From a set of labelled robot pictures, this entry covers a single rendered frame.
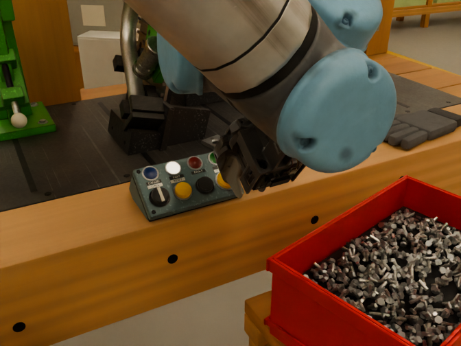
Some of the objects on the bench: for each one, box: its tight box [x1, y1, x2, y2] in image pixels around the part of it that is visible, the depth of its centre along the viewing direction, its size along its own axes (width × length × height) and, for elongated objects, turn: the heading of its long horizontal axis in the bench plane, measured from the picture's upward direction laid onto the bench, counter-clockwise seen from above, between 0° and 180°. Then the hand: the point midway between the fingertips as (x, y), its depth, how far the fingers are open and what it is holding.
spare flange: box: [202, 135, 220, 150], centre depth 92 cm, size 6×4×1 cm
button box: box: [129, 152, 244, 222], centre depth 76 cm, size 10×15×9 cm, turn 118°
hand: (230, 173), depth 73 cm, fingers closed
